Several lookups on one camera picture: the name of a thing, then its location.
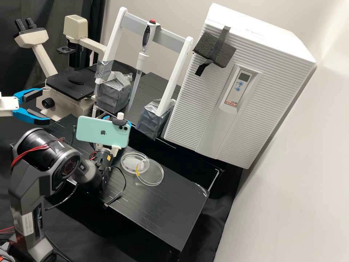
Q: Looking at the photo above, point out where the white incubator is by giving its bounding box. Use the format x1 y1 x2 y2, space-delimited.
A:
202 2 318 67

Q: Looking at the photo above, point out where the white pipette stand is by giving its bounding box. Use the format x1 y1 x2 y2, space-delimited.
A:
93 6 194 118

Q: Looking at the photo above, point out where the pipette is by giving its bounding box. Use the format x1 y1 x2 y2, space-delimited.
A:
127 19 161 113

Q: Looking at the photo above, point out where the black cable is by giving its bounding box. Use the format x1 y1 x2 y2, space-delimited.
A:
103 166 128 210

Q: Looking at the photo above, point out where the petri dish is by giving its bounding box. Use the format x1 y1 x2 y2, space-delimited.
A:
120 150 150 175

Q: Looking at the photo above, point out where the incubator door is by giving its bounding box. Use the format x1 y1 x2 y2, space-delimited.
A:
162 17 318 171

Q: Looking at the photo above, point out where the right wrist camera phone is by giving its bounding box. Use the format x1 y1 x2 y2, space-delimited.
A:
75 111 133 158

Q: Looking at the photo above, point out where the cream microscope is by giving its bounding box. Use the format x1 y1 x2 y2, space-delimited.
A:
14 15 109 123

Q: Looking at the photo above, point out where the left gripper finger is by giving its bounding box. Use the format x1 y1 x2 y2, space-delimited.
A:
12 107 52 125
13 87 44 103

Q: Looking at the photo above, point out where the grey taped block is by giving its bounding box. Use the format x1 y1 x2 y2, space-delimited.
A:
95 60 134 109
135 99 177 141

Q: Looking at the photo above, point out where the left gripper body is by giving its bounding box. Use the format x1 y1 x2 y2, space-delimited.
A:
0 92 21 118

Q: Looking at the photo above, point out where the petri dish lid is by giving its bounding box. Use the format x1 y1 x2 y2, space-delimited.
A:
136 159 165 187

